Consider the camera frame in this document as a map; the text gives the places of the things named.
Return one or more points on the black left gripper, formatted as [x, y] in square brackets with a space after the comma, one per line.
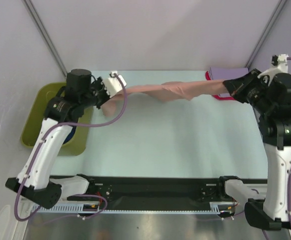
[100, 84]

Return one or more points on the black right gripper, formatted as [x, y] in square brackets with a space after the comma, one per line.
[240, 84]

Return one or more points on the pink printed t shirt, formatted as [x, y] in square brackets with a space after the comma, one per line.
[175, 90]

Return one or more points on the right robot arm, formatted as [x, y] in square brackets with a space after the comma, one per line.
[272, 212]

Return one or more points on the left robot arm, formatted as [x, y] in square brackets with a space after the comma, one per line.
[61, 120]

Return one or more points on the folded purple t shirt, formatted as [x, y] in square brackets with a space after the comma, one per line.
[217, 73]

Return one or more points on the blue t shirt in bin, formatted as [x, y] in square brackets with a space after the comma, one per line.
[70, 135]

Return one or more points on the olive green plastic bin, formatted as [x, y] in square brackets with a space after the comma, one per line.
[75, 145]

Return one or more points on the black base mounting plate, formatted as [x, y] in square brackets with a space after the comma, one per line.
[195, 189]

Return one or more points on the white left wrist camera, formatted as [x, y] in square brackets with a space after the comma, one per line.
[114, 83]

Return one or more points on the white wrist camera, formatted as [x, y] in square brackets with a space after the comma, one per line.
[279, 64]
[114, 83]

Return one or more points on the aluminium frame post right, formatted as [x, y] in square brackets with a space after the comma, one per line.
[278, 10]

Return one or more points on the aluminium frame post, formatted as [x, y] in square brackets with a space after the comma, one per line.
[278, 10]
[40, 26]

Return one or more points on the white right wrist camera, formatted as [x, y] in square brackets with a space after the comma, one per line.
[279, 64]

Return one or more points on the aluminium frame post left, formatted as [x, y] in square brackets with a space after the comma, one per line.
[40, 26]

